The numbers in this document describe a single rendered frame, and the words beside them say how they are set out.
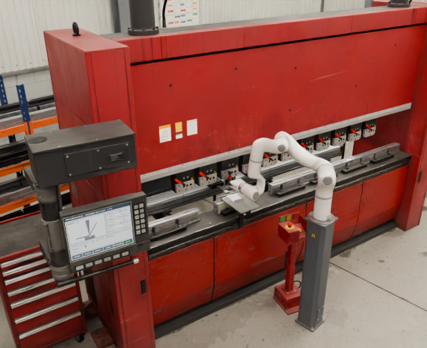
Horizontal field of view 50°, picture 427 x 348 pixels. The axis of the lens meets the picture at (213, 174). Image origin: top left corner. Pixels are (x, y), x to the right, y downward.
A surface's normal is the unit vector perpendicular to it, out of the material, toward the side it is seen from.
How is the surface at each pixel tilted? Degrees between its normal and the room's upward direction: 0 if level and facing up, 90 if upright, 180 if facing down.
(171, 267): 90
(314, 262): 90
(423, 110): 90
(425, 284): 0
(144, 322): 90
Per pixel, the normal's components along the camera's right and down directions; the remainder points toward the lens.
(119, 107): 0.54, 0.36
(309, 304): -0.72, 0.31
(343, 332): -0.01, -0.90
